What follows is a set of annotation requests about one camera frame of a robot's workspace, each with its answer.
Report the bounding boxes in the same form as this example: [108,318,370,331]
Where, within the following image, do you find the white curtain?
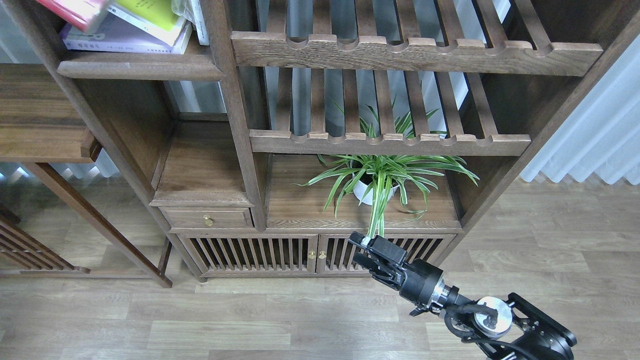
[520,38,640,186]

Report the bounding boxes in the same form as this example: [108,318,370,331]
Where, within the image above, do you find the dark wooden bookshelf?
[1,0,639,280]

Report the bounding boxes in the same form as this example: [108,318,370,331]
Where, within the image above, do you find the red paperback book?
[38,0,114,34]

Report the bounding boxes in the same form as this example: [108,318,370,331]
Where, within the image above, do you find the wooden side table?
[0,63,173,289]

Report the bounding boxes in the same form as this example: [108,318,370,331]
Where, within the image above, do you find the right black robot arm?
[349,232,578,360]

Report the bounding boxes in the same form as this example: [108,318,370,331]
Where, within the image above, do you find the white object on upper shelf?
[171,0,210,46]

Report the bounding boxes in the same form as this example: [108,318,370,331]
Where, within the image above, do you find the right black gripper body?
[368,235,458,313]

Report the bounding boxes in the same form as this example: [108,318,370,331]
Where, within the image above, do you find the green spider plant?
[295,100,480,263]

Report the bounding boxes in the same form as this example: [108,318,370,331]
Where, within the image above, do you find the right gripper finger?
[353,253,388,280]
[349,231,376,253]

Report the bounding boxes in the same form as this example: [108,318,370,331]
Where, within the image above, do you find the yellow green paperback book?
[107,0,186,46]

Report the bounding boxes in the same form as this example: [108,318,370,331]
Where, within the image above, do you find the white plant pot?
[352,166,400,207]

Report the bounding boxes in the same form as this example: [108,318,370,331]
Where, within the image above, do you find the white lavender paperback book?
[59,14,192,55]

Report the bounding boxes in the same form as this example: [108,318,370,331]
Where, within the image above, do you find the right slatted cabinet door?
[308,234,455,277]

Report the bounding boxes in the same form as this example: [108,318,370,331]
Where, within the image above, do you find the small wooden drawer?
[159,206,253,229]

